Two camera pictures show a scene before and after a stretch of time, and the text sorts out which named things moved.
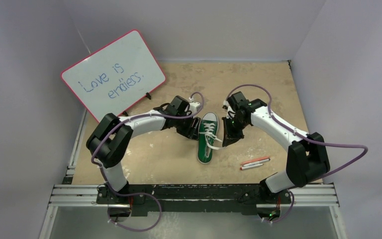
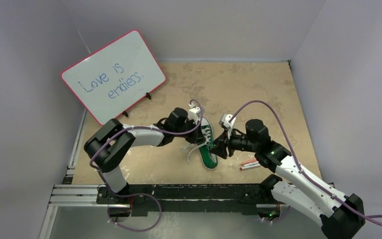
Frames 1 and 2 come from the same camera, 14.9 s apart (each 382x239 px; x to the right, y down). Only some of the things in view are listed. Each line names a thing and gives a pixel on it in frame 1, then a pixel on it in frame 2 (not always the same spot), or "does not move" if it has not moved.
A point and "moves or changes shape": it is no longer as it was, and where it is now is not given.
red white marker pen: [253, 165] does not move
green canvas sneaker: [207, 133] moves or changes shape
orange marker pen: [255, 160] does not move
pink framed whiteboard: [112, 79] does not move
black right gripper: [232, 132] → [224, 145]
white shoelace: [209, 128] moves or changes shape
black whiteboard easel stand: [147, 95] does not move
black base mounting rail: [192, 199] does not move
